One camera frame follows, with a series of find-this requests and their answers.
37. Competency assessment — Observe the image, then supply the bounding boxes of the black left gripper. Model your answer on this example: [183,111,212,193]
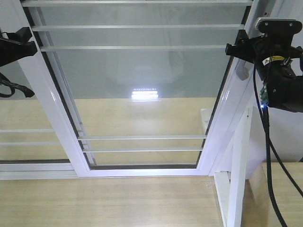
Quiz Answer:
[0,27,37,67]

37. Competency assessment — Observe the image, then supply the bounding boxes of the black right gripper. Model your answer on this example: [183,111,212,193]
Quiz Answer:
[225,29,303,113]

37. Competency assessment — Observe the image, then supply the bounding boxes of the grey metal door handle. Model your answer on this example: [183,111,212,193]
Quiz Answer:
[236,60,253,81]

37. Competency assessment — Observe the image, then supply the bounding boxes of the white framed sliding glass door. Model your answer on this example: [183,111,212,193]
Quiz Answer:
[6,0,262,178]

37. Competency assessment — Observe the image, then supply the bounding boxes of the light wooden block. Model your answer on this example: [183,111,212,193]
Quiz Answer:
[249,162,303,227]

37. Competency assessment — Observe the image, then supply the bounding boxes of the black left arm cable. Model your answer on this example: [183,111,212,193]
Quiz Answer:
[0,72,35,98]

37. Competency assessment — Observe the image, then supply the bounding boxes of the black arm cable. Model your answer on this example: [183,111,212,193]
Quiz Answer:
[0,72,35,98]
[252,42,303,227]

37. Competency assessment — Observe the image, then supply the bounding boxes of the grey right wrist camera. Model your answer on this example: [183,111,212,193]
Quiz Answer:
[255,17,303,35]

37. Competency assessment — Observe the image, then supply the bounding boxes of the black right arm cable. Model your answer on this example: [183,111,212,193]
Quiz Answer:
[252,42,303,227]

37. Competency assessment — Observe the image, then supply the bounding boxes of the white fixed door frame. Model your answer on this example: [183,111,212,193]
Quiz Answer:
[0,0,285,181]

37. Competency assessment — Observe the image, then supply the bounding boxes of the white wooden support bracket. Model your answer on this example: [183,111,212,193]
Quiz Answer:
[209,105,253,227]

